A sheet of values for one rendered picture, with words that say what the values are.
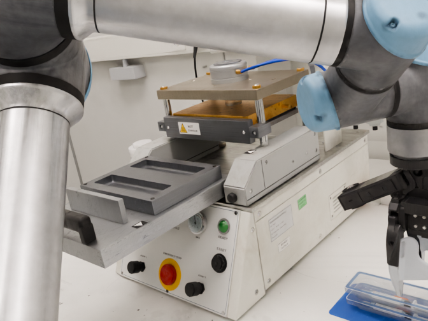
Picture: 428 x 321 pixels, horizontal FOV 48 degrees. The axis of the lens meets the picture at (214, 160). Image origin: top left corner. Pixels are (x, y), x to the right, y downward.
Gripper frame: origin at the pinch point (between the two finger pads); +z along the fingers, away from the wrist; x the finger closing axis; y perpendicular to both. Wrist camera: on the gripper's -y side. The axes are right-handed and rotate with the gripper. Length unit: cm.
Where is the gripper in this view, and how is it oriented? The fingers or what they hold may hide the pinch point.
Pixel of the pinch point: (406, 274)
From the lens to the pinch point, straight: 81.7
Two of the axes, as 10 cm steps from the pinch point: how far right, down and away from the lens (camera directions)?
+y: 7.5, 0.9, -6.6
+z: 1.6, 9.4, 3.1
